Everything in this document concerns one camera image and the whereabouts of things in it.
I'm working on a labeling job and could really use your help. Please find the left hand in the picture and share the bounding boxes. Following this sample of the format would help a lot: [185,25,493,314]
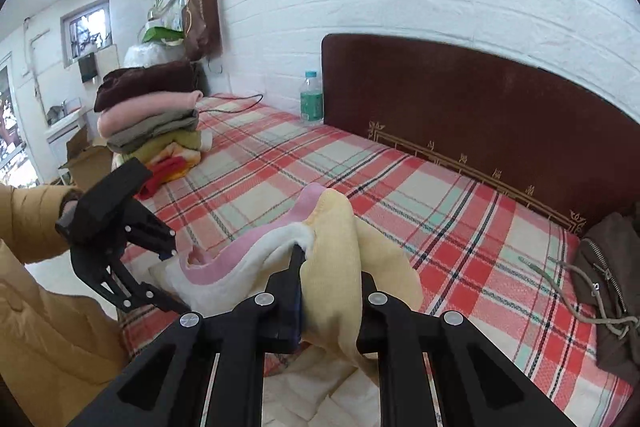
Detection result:
[58,193,79,218]

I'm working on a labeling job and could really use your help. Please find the white yellow pink shirt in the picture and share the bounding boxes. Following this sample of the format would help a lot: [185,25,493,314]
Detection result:
[149,183,423,379]

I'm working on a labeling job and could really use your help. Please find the green folded garment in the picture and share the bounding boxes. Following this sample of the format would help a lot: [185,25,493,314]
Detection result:
[114,130,214,165]

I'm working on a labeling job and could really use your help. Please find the tan jacket left sleeve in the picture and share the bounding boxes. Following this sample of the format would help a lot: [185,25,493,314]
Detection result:
[1,185,128,426]

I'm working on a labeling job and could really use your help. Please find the dark brown wooden headboard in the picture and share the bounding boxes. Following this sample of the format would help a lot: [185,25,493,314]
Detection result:
[321,34,639,234]

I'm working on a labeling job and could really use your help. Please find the grey olive folded garment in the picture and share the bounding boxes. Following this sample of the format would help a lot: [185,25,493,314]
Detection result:
[106,109,198,154]

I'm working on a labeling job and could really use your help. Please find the open cardboard box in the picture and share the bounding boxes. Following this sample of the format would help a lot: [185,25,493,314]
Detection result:
[61,126,113,192]

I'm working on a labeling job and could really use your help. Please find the clear plastic water bottle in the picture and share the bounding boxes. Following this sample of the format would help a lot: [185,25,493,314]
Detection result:
[299,70,324,124]

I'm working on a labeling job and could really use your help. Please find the black cable on bed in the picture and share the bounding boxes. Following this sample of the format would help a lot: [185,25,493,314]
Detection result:
[196,93,266,114]

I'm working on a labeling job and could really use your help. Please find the brown drawstring hoodie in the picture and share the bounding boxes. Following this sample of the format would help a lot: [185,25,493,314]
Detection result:
[519,210,640,373]

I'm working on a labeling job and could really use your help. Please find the pink folded garment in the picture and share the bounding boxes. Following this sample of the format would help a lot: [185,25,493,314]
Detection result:
[96,90,204,139]

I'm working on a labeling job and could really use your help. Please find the red yellow folded cloth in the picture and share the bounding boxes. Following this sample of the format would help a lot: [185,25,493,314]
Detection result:
[138,142,202,200]

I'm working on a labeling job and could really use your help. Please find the dark brown folded garment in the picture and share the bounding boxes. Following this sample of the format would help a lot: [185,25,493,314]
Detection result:
[93,61,198,113]

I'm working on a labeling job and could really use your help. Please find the brown hanging tote bag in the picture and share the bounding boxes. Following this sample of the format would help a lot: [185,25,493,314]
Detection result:
[182,0,222,62]

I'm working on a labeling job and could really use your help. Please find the green plant leaves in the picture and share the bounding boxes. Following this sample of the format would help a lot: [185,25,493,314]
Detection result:
[142,26,184,46]

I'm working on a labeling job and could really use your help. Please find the red plaid bed sheet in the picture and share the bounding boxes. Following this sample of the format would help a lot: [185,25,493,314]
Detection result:
[146,98,631,426]

